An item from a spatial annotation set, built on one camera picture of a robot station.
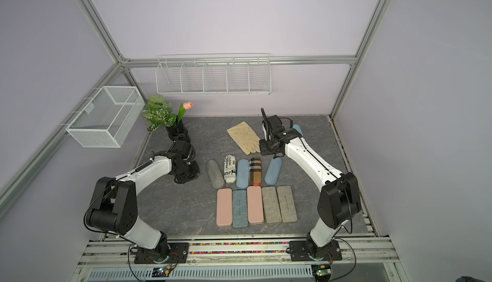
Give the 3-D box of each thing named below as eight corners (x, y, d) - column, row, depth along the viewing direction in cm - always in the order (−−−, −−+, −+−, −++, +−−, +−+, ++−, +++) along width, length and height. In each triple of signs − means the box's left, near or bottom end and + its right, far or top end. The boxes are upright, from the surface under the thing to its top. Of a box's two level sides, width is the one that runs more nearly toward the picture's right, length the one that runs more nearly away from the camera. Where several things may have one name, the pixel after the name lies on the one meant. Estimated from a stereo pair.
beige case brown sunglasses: (222, 183, 94) (221, 180, 91) (225, 157, 103) (224, 154, 101) (235, 183, 94) (235, 180, 91) (237, 157, 103) (236, 154, 101)
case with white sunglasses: (235, 188, 92) (235, 185, 90) (237, 161, 102) (237, 158, 99) (248, 188, 92) (248, 185, 90) (249, 161, 102) (249, 158, 99)
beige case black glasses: (249, 185, 93) (249, 183, 91) (250, 160, 102) (250, 157, 100) (261, 185, 93) (261, 183, 91) (260, 160, 102) (260, 157, 100)
